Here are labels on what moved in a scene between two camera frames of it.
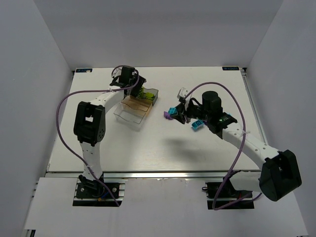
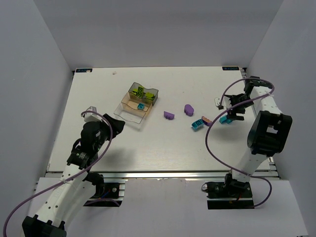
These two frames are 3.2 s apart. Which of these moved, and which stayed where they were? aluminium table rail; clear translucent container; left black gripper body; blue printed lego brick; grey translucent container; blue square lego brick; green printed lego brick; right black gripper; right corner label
Moved: right black gripper; blue square lego brick; left black gripper body
Stayed: grey translucent container; green printed lego brick; right corner label; blue printed lego brick; aluminium table rail; clear translucent container
